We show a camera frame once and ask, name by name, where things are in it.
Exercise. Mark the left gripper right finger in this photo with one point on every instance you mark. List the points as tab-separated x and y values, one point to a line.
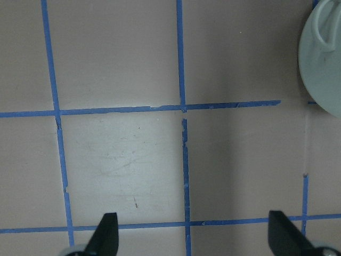
285	239

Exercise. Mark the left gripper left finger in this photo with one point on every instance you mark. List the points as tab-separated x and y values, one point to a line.
104	241

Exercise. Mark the pale green cooking pot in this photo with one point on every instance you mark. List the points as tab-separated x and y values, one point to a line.
319	56

